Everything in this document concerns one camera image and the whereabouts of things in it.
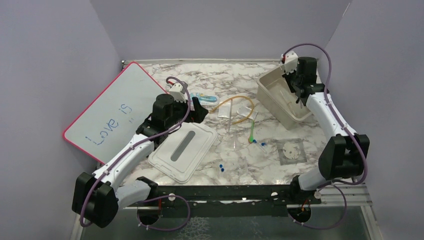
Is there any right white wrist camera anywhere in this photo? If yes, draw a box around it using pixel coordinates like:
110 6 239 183
280 50 298 74

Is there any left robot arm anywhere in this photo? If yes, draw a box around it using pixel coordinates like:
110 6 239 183
71 93 209 228

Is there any clear zip bag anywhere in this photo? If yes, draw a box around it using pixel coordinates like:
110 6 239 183
236 105 258 120
217 101 232 119

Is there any clear zip bag left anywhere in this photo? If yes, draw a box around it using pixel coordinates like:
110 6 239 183
217 101 232 119

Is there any pink framed whiteboard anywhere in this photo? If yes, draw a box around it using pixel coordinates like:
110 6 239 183
62 62 166 164

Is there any white plastic bin lid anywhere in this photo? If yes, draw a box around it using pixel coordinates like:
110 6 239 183
148 122 218 184

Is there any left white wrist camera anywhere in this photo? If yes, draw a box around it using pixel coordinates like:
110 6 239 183
168 82 188 103

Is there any beige plastic bin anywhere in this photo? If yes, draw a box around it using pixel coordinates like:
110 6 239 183
256 66 319 131

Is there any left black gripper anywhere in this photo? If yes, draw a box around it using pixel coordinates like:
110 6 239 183
165 95 208 129

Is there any clear zip bag right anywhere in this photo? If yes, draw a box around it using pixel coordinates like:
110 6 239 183
236 105 258 120

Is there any green stirring stick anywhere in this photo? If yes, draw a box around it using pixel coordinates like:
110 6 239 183
248 119 255 144

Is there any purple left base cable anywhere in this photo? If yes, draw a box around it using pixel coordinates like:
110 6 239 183
137 194 192 233

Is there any tan rubber tubing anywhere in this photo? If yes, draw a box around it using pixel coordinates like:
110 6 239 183
208 95 255 125

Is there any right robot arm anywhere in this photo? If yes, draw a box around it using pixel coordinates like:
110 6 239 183
281 52 370 204

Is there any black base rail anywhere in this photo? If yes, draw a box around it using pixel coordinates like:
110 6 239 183
131 184 321 218

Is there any blue packaged item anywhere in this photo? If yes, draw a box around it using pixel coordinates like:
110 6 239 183
190 92 220 107

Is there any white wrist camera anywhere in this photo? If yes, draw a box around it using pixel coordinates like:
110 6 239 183
168 82 188 103
280 50 298 74

